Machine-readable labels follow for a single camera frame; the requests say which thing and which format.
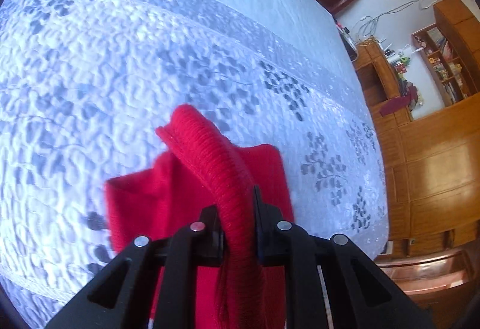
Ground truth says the wooden desk cabinet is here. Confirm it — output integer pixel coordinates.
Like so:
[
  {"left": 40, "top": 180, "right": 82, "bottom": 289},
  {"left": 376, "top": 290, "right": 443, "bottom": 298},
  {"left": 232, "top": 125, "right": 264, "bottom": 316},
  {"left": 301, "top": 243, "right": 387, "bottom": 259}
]
[{"left": 354, "top": 0, "right": 479, "bottom": 258}]

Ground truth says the red knit sweater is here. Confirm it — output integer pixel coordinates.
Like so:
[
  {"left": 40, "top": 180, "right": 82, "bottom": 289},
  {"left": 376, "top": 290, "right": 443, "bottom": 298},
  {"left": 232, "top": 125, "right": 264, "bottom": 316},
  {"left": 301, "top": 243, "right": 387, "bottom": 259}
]
[{"left": 106, "top": 105, "right": 294, "bottom": 328}]

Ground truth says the dark red cloth on desk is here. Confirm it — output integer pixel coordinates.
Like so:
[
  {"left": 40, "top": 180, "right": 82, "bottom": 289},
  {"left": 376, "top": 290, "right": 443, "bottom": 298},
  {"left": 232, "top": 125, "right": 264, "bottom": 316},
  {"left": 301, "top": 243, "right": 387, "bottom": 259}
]
[{"left": 379, "top": 81, "right": 418, "bottom": 117}]

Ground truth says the wooden footboard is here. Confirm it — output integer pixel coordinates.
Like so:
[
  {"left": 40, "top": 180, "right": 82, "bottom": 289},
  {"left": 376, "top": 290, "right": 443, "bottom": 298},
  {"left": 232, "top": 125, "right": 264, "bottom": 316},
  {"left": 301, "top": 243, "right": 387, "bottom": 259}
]
[{"left": 375, "top": 248, "right": 479, "bottom": 328}]

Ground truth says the quilted grey floral bedspread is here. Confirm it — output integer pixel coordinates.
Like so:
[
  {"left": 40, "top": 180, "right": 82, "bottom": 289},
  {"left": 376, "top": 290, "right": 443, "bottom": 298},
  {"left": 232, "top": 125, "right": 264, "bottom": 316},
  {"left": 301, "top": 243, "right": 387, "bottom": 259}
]
[{"left": 1, "top": 0, "right": 389, "bottom": 328}]

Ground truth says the wooden wall shelf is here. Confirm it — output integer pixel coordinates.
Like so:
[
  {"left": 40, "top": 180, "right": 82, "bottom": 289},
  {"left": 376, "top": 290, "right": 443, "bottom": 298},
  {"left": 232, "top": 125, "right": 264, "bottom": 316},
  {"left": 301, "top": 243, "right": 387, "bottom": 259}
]
[{"left": 412, "top": 24, "right": 479, "bottom": 107}]

